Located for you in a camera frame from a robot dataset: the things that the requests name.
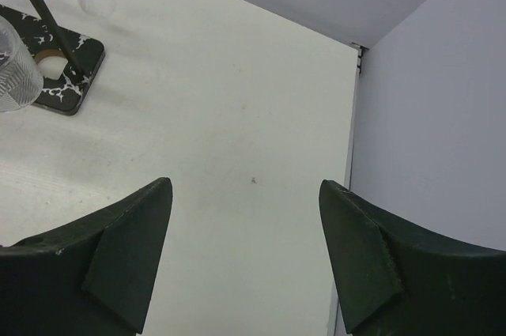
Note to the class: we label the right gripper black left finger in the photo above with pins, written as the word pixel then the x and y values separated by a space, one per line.
pixel 92 276

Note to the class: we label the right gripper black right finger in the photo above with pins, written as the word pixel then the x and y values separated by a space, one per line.
pixel 394 277

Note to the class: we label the short clear glass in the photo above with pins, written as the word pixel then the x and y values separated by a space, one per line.
pixel 21 78

